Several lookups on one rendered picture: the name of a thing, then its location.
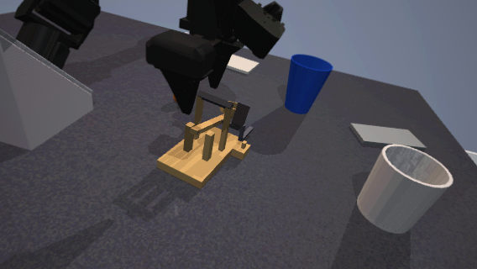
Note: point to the beige flat square tile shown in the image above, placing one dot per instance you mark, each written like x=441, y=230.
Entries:
x=242, y=65

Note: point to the blue plastic cup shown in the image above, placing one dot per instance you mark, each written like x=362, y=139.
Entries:
x=307, y=75

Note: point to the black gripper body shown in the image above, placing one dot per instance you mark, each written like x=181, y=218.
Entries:
x=191, y=54

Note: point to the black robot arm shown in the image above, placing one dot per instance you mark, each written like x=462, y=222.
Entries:
x=256, y=27

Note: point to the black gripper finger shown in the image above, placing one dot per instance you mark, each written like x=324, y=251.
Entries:
x=183, y=87
x=224, y=52

